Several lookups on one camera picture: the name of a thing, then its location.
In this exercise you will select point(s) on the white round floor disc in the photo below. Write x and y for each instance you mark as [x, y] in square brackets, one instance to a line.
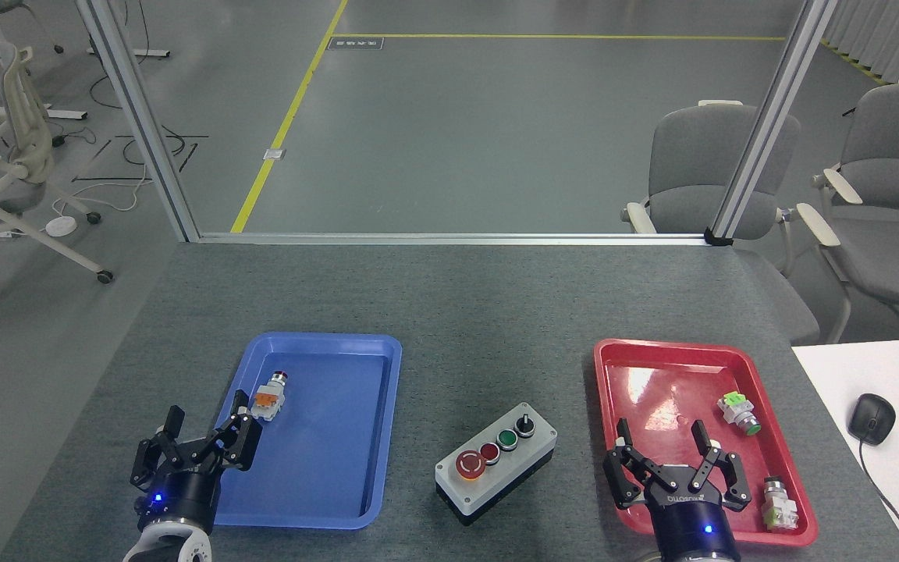
[61, 225]

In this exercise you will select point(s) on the black corner bracket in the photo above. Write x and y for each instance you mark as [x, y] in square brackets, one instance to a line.
[719, 237]

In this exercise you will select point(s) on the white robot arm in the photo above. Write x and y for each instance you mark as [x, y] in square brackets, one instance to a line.
[168, 546]

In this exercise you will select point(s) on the red push button orange switch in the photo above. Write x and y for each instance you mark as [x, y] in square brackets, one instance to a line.
[270, 396]

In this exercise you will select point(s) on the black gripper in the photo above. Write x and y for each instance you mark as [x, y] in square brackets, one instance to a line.
[180, 499]
[691, 519]

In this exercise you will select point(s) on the grey armchair behind post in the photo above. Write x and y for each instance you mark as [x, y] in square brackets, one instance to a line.
[691, 156]

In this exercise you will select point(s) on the grey control box with buttons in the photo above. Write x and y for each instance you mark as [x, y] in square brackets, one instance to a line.
[496, 464]

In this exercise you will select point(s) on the silver push button green switch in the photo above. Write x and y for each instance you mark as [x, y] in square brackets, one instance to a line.
[779, 506]

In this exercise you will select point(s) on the silver floor socket plate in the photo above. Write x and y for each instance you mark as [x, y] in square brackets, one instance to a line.
[275, 154]

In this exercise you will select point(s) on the blue plastic tray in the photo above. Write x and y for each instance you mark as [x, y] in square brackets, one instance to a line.
[325, 437]

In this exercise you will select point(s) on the white side table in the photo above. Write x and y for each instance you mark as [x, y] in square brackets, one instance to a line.
[832, 375]

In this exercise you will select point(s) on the white desk base foot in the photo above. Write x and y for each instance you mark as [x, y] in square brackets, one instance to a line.
[36, 112]

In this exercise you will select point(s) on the grey armchair with white armrests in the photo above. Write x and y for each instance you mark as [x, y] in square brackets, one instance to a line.
[894, 156]

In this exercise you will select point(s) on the white office swivel chair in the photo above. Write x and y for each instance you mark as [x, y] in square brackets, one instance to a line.
[16, 148]

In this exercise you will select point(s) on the black computer mouse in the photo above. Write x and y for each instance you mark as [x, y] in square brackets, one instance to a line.
[872, 417]

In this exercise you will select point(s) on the dark floor sign plate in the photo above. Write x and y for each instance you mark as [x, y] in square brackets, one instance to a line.
[356, 43]

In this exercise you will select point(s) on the silver aluminium frame post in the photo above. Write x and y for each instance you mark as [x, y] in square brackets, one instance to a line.
[769, 117]
[137, 117]

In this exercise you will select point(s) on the red plastic tray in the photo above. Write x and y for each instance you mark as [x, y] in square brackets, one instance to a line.
[652, 375]

